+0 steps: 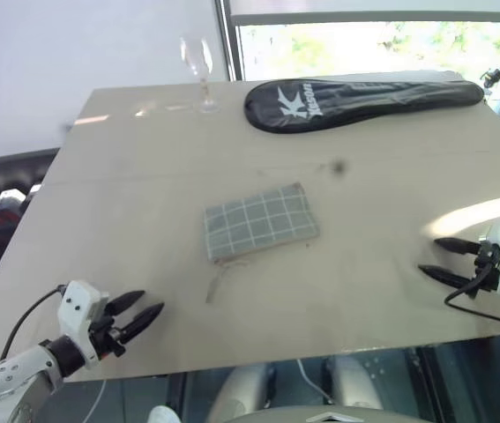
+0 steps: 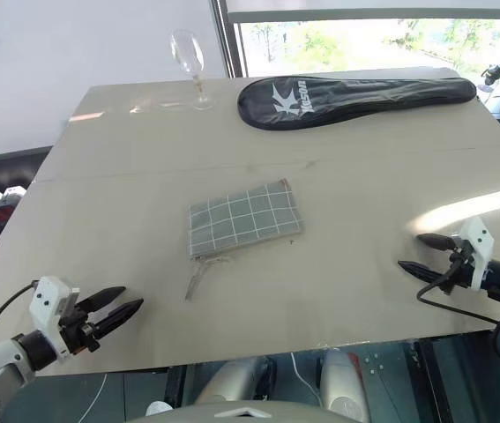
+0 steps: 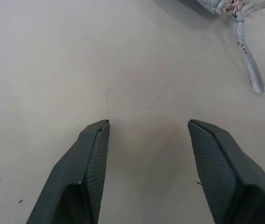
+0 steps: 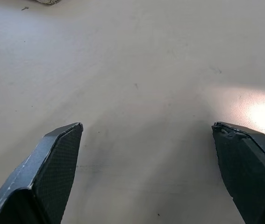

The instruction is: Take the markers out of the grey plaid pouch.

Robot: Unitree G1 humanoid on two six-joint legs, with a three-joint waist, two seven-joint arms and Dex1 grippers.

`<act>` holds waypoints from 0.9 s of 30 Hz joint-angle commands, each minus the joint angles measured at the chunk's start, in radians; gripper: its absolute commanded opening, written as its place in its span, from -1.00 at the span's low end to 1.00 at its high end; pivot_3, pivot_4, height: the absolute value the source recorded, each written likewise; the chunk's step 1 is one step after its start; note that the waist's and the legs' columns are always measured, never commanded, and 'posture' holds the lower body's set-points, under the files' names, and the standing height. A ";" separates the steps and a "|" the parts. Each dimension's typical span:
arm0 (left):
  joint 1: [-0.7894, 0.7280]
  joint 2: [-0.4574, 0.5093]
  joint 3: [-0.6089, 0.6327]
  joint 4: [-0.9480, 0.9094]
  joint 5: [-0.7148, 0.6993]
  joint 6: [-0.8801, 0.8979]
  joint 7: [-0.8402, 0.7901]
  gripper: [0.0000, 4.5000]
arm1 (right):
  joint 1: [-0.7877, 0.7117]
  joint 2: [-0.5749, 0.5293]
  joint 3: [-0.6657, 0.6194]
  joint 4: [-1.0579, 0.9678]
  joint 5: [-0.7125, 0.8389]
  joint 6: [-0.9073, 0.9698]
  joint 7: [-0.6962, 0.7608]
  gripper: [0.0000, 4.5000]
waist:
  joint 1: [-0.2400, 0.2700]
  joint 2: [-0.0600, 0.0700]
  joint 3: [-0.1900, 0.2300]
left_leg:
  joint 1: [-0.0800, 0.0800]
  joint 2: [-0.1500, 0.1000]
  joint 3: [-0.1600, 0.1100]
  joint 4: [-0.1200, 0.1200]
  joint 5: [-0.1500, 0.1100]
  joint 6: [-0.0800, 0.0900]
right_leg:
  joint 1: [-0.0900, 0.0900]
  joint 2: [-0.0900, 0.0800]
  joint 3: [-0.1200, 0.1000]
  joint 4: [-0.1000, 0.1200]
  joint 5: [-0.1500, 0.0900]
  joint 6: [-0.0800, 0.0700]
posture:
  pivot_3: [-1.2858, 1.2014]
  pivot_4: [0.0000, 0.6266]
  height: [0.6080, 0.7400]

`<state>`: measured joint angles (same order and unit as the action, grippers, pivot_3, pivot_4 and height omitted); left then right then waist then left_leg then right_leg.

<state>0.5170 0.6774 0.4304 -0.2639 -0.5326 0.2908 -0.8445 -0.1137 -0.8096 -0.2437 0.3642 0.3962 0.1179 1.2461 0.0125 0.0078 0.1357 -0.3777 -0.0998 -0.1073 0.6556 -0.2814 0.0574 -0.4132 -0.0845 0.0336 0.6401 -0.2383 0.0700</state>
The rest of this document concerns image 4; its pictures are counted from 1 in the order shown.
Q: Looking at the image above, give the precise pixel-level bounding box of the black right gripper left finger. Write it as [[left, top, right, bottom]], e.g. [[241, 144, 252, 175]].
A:
[[0, 122, 84, 224]]

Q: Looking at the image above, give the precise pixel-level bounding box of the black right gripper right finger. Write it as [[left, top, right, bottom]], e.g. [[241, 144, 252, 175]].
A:
[[211, 121, 265, 224]]

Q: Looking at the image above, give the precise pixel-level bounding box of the pale object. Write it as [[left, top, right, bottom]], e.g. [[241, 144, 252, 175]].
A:
[[34, 0, 62, 6]]

